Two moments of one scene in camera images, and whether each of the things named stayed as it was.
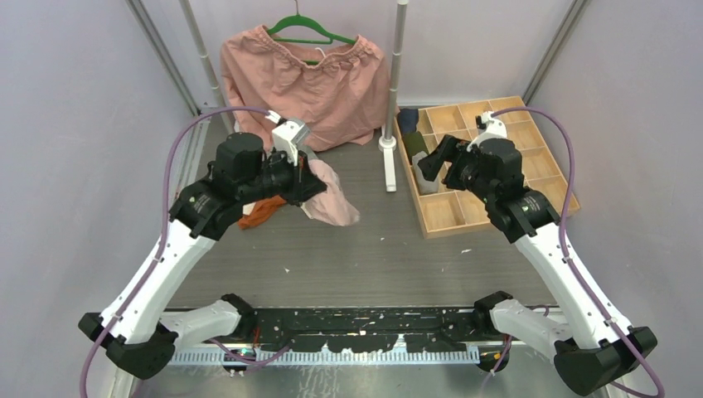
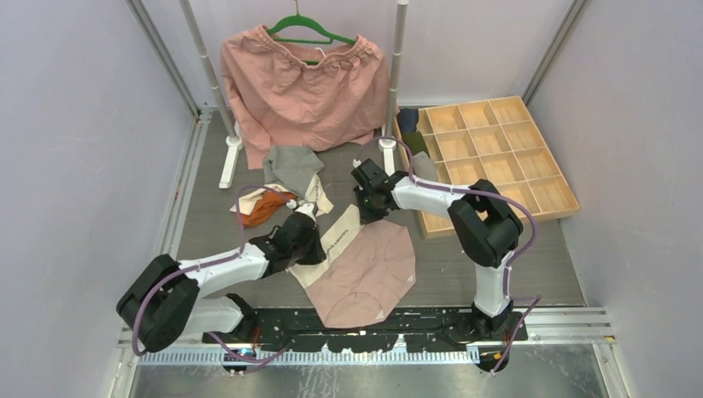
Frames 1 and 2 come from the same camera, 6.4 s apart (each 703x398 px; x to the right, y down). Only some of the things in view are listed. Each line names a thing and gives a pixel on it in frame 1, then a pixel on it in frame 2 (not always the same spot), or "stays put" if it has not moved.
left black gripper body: (282, 178) -> (307, 253)
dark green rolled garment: (414, 143) stays put
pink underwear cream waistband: (332, 206) -> (369, 270)
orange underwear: (254, 212) stays put
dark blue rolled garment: (408, 118) stays put
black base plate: (369, 329) stays put
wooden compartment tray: (450, 210) stays put
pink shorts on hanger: (343, 99) stays put
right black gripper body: (463, 173) -> (370, 209)
